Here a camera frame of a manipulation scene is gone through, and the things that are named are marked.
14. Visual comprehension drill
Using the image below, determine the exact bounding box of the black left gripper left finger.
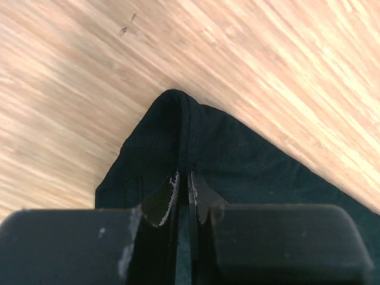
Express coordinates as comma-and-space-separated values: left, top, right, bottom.
1, 175, 180, 284

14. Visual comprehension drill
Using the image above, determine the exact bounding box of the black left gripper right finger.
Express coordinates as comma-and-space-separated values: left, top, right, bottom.
188, 172, 374, 284

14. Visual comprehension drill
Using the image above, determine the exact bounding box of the black t-shirt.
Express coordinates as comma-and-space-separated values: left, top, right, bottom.
94, 88, 380, 285

